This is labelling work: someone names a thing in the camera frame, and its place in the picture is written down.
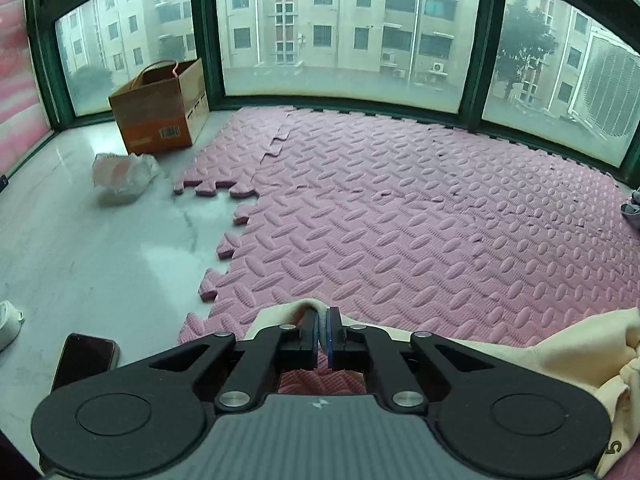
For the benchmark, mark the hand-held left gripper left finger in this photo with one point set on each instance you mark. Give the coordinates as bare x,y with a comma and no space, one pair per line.
311,345

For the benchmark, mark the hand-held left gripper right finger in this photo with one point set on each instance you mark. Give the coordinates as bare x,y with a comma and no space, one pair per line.
330,340

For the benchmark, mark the cream pants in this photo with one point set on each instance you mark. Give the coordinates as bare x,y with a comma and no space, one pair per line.
575,340

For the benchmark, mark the grey clothes pile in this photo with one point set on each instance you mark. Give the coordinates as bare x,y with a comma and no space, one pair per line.
632,210

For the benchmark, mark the pink foam floor mat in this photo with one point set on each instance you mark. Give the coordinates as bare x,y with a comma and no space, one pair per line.
400,220

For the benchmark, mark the black smartphone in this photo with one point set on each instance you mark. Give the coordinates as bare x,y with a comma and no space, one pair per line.
82,360

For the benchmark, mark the white plastic bag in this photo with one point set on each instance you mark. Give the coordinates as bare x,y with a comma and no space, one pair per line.
125,172

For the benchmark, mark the brown cardboard box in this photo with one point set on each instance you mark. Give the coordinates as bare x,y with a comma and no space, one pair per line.
155,120

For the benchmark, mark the white round object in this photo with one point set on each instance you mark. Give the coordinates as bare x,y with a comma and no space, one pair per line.
7,322

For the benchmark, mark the apartment building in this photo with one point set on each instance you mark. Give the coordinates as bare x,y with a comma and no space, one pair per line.
350,10

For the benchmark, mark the green tree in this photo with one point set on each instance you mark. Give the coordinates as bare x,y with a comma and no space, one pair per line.
525,40

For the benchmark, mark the grey outdoor air conditioner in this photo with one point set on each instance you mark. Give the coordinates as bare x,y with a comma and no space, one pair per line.
605,85

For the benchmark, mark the green window frame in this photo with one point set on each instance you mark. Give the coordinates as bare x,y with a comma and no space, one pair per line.
205,35

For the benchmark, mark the pink wall covering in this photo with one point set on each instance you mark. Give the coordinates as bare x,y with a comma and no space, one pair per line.
17,85

